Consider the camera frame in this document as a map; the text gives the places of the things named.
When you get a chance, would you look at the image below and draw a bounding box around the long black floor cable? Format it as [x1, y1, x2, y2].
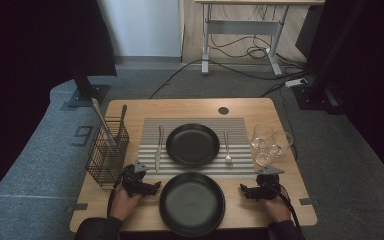
[149, 59, 303, 100]

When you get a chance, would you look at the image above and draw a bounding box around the white framed desk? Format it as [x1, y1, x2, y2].
[194, 0, 326, 76]

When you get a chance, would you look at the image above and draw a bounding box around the dark curtain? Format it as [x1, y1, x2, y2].
[313, 0, 384, 194]
[0, 0, 118, 208]

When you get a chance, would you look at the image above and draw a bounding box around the grey tape strip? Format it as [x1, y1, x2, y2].
[298, 197, 321, 206]
[64, 202, 89, 214]

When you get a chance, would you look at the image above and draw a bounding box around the person's right hand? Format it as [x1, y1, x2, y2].
[263, 196, 293, 224]

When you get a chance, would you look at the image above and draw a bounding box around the black metal stand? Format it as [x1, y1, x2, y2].
[67, 63, 111, 108]
[292, 0, 369, 115]

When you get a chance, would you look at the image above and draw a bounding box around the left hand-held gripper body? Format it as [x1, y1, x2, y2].
[121, 159, 150, 199]

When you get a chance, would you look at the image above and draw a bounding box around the clear drinking glass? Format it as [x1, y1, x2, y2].
[254, 149, 275, 168]
[250, 123, 275, 151]
[269, 130, 295, 158]

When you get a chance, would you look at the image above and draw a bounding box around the dark tape floor marker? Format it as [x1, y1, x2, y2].
[70, 125, 94, 148]

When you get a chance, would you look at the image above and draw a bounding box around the silver fork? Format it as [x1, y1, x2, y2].
[223, 129, 233, 165]

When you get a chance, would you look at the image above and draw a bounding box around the striped woven placemat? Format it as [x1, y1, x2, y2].
[135, 116, 256, 178]

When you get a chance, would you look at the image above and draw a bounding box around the white power strip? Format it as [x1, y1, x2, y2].
[284, 77, 309, 88]

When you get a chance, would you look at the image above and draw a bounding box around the bundle of black cables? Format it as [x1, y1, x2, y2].
[209, 33, 272, 62]

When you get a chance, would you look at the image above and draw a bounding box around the dark handled utensil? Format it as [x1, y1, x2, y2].
[114, 104, 128, 148]

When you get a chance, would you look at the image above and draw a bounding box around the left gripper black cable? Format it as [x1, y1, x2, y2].
[106, 166, 131, 218]

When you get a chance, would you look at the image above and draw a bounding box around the silver serrated knife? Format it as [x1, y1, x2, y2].
[154, 125, 165, 175]

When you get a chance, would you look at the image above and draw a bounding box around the black plate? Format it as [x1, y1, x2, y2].
[165, 123, 221, 168]
[158, 172, 226, 238]

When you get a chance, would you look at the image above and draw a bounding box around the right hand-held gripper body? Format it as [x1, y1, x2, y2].
[255, 165, 286, 201]

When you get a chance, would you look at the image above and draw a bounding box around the person's left hand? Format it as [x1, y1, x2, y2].
[109, 184, 144, 222]

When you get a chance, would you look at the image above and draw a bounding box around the black wire cutlery basket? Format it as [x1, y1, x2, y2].
[85, 116, 130, 188]

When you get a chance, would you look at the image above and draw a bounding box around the silver handled utensil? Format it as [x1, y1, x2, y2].
[91, 98, 116, 148]

